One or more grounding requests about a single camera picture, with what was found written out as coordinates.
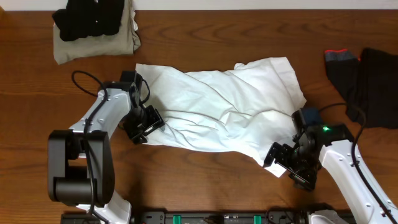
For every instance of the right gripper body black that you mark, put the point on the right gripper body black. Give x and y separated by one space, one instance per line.
302 167

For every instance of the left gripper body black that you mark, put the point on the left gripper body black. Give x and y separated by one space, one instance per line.
148 125

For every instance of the white t-shirt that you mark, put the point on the white t-shirt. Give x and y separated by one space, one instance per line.
244 110

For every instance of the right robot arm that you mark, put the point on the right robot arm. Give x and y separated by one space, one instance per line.
334 149

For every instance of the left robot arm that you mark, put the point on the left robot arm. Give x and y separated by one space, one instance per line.
80 164

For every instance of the folded khaki garment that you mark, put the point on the folded khaki garment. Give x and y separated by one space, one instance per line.
125 42

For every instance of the black garment with red trim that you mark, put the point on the black garment with red trim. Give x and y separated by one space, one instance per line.
345 71

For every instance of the folded black garment on stack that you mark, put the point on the folded black garment on stack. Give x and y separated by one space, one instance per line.
89 18

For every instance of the black garment right edge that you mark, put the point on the black garment right edge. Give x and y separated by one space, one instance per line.
377 86

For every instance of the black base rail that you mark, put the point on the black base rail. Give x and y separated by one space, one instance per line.
277 216

